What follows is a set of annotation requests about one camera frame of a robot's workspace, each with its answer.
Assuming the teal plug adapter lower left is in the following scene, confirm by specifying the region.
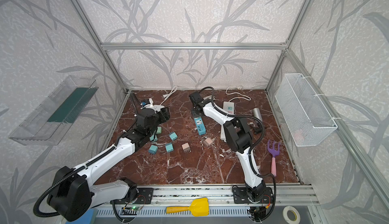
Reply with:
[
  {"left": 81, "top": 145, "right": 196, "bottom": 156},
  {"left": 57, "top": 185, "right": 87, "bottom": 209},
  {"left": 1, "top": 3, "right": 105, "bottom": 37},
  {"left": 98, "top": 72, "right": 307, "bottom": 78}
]
[{"left": 148, "top": 145, "right": 158, "bottom": 155}]

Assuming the purple pink toy rake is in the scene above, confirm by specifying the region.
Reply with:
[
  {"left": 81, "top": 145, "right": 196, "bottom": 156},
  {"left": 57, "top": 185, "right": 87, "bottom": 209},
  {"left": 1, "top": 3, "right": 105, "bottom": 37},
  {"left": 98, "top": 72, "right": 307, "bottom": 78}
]
[{"left": 267, "top": 140, "right": 280, "bottom": 177}]

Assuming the yellow toy shovel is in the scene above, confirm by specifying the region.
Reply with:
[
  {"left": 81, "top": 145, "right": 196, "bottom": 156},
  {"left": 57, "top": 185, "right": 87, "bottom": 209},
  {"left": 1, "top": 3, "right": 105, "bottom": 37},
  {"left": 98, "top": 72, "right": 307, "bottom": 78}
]
[{"left": 166, "top": 197, "right": 210, "bottom": 217}]

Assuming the blue power strip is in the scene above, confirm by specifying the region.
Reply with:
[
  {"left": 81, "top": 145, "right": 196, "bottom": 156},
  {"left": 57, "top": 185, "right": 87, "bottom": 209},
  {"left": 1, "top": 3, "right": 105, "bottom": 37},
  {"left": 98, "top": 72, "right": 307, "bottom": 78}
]
[{"left": 194, "top": 117, "right": 206, "bottom": 135}]

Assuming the clear plastic wall shelf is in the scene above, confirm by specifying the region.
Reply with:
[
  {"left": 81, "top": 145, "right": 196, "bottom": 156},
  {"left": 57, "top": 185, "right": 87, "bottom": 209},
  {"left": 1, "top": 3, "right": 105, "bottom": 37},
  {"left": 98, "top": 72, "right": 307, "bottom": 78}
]
[{"left": 9, "top": 76, "right": 99, "bottom": 146}]

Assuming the white long power strip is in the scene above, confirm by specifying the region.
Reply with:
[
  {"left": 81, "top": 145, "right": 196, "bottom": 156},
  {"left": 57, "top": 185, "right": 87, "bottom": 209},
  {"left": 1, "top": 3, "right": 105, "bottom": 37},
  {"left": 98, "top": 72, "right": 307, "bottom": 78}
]
[{"left": 220, "top": 101, "right": 235, "bottom": 142}]

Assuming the silver hair dryer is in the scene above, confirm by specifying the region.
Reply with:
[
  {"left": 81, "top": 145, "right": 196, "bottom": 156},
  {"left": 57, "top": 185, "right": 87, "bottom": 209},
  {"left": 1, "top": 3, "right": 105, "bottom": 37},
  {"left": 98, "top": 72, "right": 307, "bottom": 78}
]
[{"left": 252, "top": 108, "right": 263, "bottom": 122}]

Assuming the blue sponge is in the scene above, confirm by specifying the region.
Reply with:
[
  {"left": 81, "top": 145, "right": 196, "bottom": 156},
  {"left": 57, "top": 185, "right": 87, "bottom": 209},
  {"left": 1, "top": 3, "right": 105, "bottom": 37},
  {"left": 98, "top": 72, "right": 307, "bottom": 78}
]
[{"left": 66, "top": 209, "right": 96, "bottom": 224}]

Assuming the pink plug adapter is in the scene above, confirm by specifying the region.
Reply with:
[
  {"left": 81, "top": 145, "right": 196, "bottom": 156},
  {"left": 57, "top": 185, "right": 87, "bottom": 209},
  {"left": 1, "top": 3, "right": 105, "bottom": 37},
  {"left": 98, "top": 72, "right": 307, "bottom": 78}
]
[
  {"left": 181, "top": 143, "right": 191, "bottom": 153},
  {"left": 203, "top": 138, "right": 214, "bottom": 147}
]

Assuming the aluminium frame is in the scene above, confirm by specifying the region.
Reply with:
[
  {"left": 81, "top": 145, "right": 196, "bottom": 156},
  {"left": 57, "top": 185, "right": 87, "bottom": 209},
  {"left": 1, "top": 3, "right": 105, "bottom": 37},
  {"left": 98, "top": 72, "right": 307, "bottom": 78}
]
[{"left": 57, "top": 0, "right": 389, "bottom": 224}]

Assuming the white tape roll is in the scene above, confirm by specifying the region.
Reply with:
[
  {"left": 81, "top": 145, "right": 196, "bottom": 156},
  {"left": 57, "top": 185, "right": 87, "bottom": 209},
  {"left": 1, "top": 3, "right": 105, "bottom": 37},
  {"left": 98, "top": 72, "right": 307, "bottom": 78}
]
[{"left": 283, "top": 206, "right": 301, "bottom": 224}]

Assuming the teal plug adapter lower centre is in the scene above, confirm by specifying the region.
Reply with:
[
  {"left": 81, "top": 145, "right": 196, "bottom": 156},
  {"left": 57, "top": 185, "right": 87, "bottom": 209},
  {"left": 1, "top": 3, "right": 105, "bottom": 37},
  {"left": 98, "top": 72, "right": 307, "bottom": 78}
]
[{"left": 165, "top": 143, "right": 174, "bottom": 153}]

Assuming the white square power strip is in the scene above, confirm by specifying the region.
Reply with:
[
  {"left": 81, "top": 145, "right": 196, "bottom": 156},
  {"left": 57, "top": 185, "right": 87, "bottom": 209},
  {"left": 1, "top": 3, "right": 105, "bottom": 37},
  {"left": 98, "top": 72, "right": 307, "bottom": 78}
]
[{"left": 141, "top": 100, "right": 164, "bottom": 113}]

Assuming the white wire basket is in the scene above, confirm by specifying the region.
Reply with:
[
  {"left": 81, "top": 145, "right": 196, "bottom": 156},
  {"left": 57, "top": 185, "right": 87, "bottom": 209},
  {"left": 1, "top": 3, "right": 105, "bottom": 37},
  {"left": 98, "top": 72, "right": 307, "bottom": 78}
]
[{"left": 275, "top": 73, "right": 337, "bottom": 147}]

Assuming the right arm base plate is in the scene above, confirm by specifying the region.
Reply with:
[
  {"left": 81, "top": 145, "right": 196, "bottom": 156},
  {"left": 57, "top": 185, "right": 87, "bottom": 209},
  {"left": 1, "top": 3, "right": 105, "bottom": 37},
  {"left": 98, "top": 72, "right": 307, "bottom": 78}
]
[{"left": 232, "top": 185, "right": 274, "bottom": 204}]

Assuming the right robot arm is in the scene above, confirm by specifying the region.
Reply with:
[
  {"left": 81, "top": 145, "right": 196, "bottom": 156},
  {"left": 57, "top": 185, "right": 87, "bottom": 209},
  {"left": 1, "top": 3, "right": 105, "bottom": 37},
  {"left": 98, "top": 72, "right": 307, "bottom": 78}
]
[{"left": 189, "top": 86, "right": 273, "bottom": 203}]

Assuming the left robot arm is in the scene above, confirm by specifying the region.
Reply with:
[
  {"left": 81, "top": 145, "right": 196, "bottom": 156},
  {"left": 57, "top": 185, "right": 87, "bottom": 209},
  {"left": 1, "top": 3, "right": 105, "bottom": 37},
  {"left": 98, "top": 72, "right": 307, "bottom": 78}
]
[{"left": 33, "top": 106, "right": 170, "bottom": 222}]

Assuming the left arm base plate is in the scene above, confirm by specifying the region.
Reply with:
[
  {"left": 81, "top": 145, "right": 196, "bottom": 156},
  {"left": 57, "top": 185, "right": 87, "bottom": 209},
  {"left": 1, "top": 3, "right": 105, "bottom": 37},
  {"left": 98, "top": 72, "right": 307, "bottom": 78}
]
[{"left": 114, "top": 188, "right": 154, "bottom": 205}]

